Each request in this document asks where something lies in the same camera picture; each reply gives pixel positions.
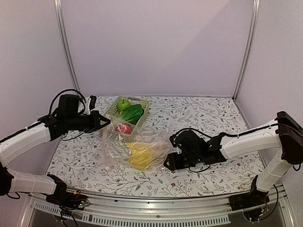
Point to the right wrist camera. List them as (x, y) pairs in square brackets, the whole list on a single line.
[(172, 140)]

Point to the floral patterned table mat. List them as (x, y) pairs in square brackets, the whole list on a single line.
[(79, 162)]

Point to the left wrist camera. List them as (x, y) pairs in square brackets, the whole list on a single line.
[(90, 104)]

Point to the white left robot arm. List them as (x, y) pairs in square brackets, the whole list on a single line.
[(73, 113)]

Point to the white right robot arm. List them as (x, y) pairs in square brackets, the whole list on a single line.
[(283, 133)]

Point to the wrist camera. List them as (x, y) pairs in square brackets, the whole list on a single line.
[(90, 104), (172, 140)]

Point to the left aluminium frame post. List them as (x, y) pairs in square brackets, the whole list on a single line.
[(65, 43)]

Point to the pale green plastic basket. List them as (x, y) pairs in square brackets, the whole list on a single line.
[(114, 114)]

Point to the toy napa cabbage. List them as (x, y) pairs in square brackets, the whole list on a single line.
[(147, 156)]

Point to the right aluminium frame post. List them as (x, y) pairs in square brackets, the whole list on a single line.
[(248, 48)]

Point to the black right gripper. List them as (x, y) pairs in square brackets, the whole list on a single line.
[(173, 163)]

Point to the aluminium frame post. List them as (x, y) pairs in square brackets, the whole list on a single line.
[(248, 48), (65, 43)]

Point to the front aluminium rail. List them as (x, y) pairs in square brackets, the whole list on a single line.
[(109, 210)]

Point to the clear zip top bag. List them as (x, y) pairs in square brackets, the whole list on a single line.
[(114, 149)]

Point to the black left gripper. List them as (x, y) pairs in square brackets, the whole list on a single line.
[(96, 116)]

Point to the red toy food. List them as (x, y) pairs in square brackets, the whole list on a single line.
[(124, 129)]

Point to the green toy leaf vegetable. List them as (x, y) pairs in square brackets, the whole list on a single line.
[(132, 114)]

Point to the green toy apple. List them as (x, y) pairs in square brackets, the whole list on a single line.
[(122, 105)]

